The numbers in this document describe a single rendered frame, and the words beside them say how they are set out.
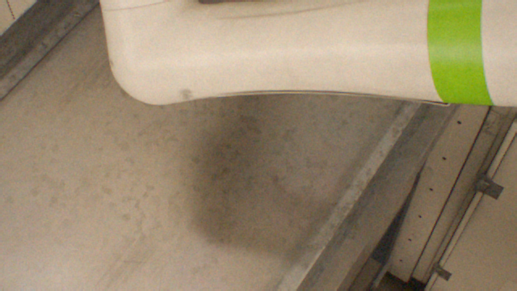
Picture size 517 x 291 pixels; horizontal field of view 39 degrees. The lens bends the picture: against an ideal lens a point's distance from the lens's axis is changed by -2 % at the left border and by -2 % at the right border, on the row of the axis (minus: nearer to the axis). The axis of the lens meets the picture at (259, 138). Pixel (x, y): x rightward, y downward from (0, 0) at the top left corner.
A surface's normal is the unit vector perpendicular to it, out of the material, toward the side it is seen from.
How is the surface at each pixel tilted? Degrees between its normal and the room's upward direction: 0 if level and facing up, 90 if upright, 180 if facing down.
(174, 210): 0
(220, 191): 0
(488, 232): 90
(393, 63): 69
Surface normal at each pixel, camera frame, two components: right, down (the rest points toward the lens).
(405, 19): -0.57, -0.19
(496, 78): -0.42, 0.66
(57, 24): 0.00, -0.52
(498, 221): -0.56, 0.71
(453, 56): -0.52, 0.39
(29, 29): 0.83, 0.48
